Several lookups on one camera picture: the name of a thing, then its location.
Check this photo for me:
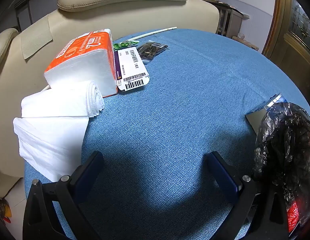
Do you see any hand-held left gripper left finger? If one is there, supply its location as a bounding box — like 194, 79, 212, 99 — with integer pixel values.
22, 151, 104, 240

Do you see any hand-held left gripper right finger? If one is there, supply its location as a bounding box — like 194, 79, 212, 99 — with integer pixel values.
207, 151, 290, 240

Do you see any black plastic bag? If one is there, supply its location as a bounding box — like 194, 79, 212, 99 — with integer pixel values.
253, 102, 310, 240

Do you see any blue and silver box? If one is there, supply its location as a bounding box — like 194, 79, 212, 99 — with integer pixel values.
245, 93, 288, 133

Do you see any blue tablecloth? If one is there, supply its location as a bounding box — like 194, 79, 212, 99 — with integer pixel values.
24, 29, 310, 240

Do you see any colourful toy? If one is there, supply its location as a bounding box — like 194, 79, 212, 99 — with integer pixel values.
0, 197, 14, 223

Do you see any orange tissue pack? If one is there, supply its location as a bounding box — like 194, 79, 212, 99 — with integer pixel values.
44, 29, 118, 98

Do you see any white barcode medicine box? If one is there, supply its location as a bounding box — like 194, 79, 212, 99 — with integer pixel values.
114, 45, 150, 92

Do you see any beige leather sofa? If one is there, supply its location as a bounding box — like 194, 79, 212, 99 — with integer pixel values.
0, 0, 220, 198

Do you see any green candy packet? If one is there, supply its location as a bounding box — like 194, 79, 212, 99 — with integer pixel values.
113, 40, 140, 50

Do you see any dark clear snack packet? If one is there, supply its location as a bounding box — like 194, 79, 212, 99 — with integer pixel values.
137, 41, 169, 64

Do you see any thin white stick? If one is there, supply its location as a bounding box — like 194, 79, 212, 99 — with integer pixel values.
130, 26, 177, 41

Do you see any grey slatted cabinet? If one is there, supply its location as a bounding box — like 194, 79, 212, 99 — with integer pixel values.
204, 0, 251, 37

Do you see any wooden glazed double door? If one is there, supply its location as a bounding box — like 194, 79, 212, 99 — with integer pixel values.
261, 0, 310, 67

